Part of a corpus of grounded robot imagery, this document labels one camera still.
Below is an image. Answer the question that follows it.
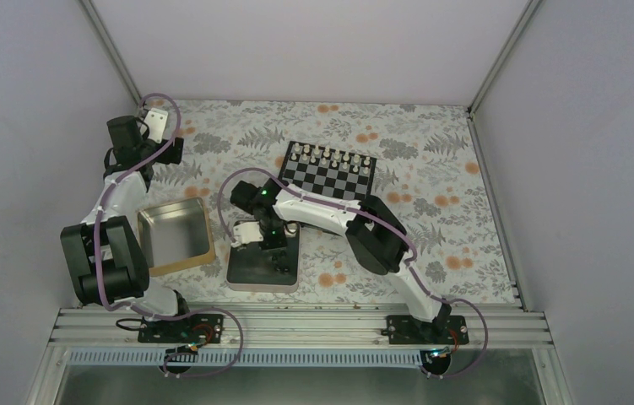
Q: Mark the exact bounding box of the silver tin with black pieces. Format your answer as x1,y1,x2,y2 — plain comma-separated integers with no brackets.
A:
226,223,301,294

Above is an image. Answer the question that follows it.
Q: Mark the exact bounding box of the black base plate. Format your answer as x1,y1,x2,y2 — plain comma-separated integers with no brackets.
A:
381,315,470,345
137,313,224,345

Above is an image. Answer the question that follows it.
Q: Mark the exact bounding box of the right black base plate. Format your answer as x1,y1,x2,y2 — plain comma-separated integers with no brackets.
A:
381,315,470,345

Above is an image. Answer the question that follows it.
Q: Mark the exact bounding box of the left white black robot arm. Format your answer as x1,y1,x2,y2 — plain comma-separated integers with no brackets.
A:
60,108,194,342

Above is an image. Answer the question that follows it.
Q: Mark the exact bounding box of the grey slotted cable duct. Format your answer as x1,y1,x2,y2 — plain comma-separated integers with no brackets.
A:
67,348,426,369

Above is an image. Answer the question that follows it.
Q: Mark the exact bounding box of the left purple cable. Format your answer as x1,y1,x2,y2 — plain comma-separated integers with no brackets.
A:
92,92,246,380

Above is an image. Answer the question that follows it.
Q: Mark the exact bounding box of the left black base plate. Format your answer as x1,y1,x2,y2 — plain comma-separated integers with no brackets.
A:
137,313,224,345

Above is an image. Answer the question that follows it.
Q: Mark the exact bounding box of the empty gold silver tin lid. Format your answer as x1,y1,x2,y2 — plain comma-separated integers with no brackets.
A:
137,197,216,277

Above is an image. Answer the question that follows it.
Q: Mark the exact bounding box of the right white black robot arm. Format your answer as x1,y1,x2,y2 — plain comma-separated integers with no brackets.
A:
230,180,452,343

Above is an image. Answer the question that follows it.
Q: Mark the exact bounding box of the floral patterned table mat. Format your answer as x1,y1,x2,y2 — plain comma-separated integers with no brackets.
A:
126,99,519,307

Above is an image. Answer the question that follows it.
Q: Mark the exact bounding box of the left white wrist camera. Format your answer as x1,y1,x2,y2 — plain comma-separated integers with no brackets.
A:
143,108,169,144

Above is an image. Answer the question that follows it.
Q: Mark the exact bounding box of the aluminium rail frame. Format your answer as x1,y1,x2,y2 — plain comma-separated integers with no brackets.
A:
49,305,554,349

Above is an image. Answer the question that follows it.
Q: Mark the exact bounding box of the black grey chess board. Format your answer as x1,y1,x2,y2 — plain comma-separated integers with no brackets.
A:
278,141,377,203

